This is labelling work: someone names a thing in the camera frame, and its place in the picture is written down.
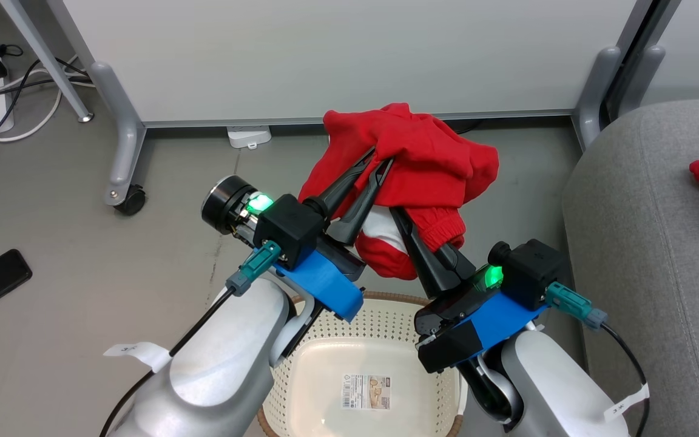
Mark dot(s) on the blue right camera mount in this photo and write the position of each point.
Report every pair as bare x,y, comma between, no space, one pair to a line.
498,315

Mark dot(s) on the white perforated laundry basket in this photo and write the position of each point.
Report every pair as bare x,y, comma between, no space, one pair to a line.
337,376

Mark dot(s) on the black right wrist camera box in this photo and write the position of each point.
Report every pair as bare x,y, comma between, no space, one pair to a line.
534,270

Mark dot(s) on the small white power strip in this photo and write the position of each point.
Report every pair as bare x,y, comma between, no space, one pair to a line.
249,136

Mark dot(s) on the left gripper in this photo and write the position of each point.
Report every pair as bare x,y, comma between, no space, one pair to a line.
228,203

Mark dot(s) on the white desk frame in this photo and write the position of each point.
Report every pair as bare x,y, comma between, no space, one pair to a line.
46,60

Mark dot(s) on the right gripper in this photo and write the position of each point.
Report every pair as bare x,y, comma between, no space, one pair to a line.
452,303

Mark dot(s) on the matte black mount block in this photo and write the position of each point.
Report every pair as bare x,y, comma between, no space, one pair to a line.
446,349

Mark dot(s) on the printed basket label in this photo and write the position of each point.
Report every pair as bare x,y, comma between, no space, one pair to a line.
366,391

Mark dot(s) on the grey fabric sofa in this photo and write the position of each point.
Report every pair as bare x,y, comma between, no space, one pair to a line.
647,243

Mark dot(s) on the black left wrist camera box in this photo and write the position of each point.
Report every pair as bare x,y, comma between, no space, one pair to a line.
289,230

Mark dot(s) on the grey partition foot with caster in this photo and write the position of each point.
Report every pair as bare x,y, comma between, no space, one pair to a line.
120,139

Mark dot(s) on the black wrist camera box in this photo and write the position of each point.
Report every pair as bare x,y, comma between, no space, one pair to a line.
534,270
289,230

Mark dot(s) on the blue left camera mount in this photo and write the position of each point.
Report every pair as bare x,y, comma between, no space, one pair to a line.
325,285

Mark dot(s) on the red garment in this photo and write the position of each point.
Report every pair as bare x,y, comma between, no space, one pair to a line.
422,152

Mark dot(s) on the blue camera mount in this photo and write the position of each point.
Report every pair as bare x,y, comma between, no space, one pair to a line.
325,285
498,315

